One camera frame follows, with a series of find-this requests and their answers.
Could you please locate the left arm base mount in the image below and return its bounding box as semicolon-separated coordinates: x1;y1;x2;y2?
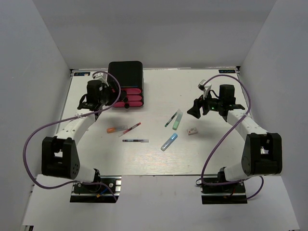
70;176;122;204

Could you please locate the purple pen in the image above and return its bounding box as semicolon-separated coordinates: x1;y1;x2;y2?
122;139;149;143

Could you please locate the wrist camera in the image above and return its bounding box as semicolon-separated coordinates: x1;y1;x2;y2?
198;79;212;98
92;73;108;85

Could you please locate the pink top drawer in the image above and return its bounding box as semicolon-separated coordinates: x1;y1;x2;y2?
121;88;142;95

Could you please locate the green highlighter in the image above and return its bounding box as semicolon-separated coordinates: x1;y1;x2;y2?
172;112;183;130

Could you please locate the green pen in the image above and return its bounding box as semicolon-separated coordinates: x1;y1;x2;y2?
164;109;180;127

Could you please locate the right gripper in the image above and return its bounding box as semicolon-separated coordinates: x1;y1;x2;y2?
188;89;224;118

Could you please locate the pink bottom drawer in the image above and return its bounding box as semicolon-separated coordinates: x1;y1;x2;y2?
114;101;143;108

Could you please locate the black drawer cabinet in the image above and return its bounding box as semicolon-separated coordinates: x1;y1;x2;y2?
108;61;144;103

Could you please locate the pink drawer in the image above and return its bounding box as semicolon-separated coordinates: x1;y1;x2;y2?
121;88;142;95
122;95;143;103
114;101;143;108

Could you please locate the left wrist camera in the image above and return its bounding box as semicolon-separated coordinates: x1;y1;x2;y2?
92;73;108;85

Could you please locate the right corner label sticker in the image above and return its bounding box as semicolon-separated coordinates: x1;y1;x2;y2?
218;69;236;74

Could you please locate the blue highlighter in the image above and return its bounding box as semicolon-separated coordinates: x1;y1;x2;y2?
161;133;178;151

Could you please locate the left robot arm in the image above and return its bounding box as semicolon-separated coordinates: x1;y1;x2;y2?
41;79;121;192

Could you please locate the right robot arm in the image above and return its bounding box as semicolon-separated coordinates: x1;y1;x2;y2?
187;84;282;192

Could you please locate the red pen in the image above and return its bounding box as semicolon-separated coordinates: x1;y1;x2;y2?
118;122;141;137

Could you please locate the orange highlighter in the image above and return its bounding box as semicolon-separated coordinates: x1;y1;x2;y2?
106;126;128;133

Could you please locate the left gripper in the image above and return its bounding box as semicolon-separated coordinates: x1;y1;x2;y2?
99;81;127;106

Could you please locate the left corner label sticker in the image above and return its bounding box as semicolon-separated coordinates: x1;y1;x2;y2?
74;72;90;76

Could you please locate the white eraser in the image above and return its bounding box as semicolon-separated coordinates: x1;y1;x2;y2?
187;127;198;136

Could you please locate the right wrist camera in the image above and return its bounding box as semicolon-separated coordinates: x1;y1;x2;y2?
198;79;212;98

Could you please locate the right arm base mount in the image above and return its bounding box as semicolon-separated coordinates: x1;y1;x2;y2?
196;179;247;205

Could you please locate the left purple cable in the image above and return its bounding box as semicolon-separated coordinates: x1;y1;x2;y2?
23;71;122;202

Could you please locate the corner label sticker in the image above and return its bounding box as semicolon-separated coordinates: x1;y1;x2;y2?
218;69;236;74
74;72;90;76

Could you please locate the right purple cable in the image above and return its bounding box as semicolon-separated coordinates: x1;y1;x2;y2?
201;74;264;200

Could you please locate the purple cable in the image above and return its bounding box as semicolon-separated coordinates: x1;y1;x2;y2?
201;74;264;200
23;71;122;202

